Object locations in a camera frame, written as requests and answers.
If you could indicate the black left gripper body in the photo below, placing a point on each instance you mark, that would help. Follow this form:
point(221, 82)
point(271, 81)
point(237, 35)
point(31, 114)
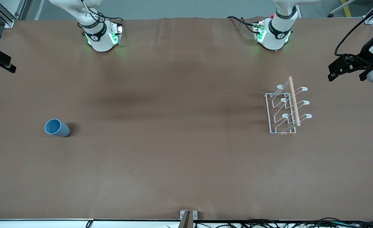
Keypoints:
point(364, 57)

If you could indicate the blue plastic cup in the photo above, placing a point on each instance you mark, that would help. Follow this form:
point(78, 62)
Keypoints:
point(56, 128)

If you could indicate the left arm base connector plate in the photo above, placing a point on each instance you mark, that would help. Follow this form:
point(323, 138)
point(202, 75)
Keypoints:
point(259, 31)

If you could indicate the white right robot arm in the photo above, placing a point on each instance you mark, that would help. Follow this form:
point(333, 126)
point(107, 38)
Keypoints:
point(99, 41)

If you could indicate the right arm base connector plate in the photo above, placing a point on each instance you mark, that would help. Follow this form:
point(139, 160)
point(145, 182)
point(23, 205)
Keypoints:
point(118, 31)

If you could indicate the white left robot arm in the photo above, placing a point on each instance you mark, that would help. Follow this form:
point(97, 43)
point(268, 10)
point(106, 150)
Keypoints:
point(276, 34)

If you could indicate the thin white pole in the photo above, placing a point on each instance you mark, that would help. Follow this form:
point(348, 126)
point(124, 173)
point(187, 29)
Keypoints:
point(333, 12)

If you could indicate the yellow floor tape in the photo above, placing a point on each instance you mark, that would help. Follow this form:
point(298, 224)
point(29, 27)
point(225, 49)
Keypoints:
point(347, 9)

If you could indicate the brown table cover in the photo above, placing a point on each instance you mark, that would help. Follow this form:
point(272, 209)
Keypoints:
point(186, 158)

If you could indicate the white table edge rail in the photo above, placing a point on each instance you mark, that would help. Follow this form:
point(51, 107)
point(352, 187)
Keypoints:
point(47, 224)

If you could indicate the small metal table bracket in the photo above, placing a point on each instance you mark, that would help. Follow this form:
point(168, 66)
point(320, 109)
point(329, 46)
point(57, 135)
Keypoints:
point(195, 214)

